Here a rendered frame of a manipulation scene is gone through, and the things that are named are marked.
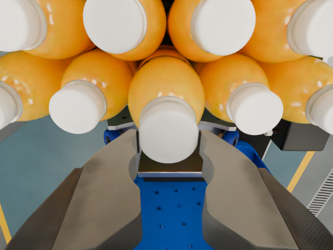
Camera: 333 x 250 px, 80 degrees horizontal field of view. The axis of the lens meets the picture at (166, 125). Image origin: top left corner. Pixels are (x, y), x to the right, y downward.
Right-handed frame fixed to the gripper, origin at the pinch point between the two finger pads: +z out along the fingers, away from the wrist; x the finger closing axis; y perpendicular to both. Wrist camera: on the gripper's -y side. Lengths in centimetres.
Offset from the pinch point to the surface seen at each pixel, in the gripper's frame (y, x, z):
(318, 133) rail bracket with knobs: 7.9, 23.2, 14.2
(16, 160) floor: 90, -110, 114
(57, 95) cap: -1.4, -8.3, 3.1
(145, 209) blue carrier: 18.4, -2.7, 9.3
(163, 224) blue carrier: 18.4, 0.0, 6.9
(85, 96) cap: -1.3, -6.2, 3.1
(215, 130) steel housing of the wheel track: 11.6, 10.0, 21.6
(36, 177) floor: 107, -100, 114
